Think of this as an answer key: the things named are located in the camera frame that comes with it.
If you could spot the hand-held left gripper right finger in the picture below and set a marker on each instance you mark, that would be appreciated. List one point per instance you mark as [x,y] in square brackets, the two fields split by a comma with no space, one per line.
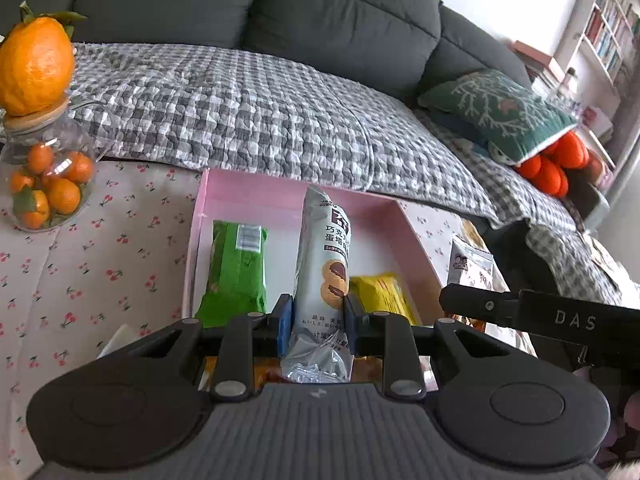
[351,325]

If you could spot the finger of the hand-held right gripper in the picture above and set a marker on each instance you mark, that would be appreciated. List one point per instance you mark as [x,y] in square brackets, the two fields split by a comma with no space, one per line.
[475,305]

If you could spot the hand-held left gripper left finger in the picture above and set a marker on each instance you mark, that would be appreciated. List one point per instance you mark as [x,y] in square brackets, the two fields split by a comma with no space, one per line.
[283,325]

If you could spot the white snack packet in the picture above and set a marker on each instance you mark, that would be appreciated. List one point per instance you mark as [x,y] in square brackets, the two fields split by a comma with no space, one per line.
[470,270]

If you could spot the grey cookie snack packet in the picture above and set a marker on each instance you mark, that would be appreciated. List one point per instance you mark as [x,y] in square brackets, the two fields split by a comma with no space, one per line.
[320,240]

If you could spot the pink cardboard box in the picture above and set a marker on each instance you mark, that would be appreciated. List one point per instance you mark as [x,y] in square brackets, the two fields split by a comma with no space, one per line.
[240,195]

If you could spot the yellow snack packet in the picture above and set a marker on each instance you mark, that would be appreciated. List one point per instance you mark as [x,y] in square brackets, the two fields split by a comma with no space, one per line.
[382,295]

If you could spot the orange snack packet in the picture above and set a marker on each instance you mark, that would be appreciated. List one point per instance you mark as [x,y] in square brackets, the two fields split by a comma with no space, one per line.
[265,372]

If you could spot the green snack packet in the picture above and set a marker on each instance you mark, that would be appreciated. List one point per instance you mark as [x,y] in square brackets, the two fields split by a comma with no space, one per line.
[235,275]

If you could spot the beige snack packet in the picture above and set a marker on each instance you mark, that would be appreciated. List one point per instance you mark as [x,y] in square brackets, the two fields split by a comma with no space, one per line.
[472,232]

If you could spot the grey bin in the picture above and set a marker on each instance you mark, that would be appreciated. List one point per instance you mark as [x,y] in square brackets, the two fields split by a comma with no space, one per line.
[595,207]

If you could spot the orange plush toy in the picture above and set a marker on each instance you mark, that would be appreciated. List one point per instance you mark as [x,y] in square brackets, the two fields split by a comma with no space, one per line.
[545,175]

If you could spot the white paper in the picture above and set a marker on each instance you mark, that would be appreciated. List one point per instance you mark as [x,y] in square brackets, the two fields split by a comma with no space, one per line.
[117,342]

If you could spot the cherry print tablecloth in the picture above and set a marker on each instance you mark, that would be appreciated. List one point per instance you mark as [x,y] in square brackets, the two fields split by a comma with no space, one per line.
[100,270]

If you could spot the green branch print pillow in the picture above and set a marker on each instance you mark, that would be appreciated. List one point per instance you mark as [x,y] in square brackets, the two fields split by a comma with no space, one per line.
[500,105]

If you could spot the grey checkered blanket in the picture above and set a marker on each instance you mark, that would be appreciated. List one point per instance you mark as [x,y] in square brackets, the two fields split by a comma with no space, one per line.
[275,110]

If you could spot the white bottle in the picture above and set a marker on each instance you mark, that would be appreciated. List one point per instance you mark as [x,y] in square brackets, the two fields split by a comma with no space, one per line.
[571,82]

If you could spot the stack of books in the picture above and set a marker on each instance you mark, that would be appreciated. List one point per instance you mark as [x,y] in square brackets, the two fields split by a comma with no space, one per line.
[540,62]

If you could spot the pile of small tangerines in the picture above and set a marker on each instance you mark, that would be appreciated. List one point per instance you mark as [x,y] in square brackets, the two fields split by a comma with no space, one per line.
[65,195]

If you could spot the glass jar with wooden lid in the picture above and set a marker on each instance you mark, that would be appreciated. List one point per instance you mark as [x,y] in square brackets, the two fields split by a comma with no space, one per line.
[75,130]

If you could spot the white bookshelf with books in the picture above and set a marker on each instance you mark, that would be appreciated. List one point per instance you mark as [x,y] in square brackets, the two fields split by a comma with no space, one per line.
[607,35]

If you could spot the dark grey sofa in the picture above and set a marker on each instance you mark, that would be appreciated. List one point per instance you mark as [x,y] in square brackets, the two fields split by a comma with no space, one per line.
[340,10]

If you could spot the large orange citrus fruit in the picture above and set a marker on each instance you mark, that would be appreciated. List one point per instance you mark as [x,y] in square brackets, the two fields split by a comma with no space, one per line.
[35,65]

